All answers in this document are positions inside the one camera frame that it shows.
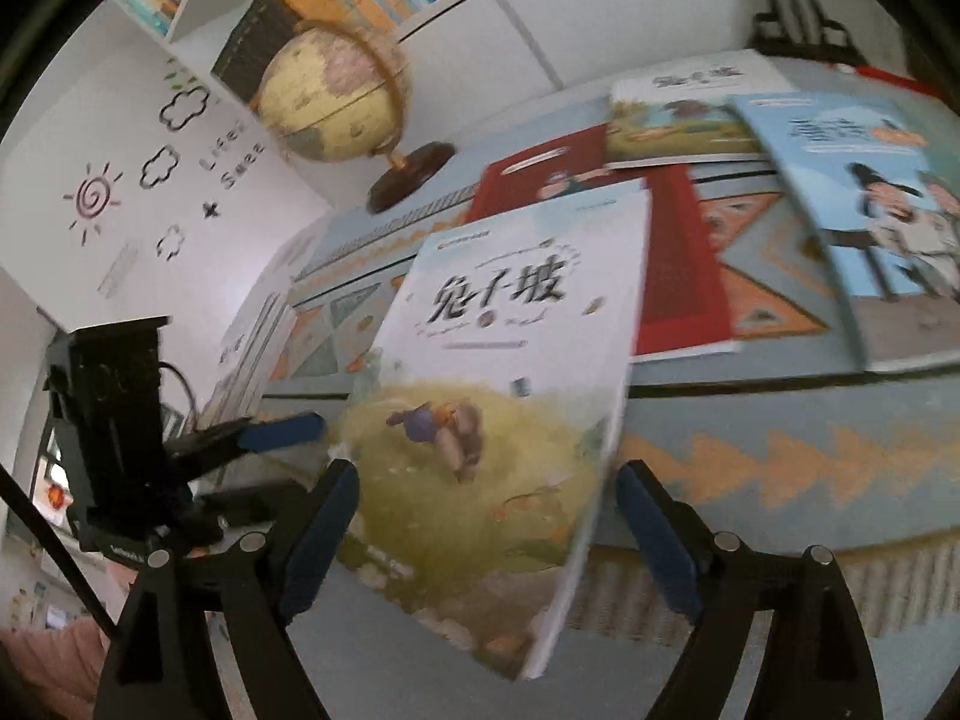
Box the meadow rabbit hill book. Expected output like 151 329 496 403
338 179 652 681

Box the white bookshelf with books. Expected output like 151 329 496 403
112 0 763 130

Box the patterned table mat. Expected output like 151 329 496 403
193 55 960 650

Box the yellow desk globe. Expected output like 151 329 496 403
249 20 455 215

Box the red cover book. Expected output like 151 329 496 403
466 125 739 362

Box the light blue cartoon book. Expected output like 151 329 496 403
732 93 958 372

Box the small rabbit hill book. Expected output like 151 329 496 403
604 49 794 169

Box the red flower round fan ornament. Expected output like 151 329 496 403
748 0 958 109

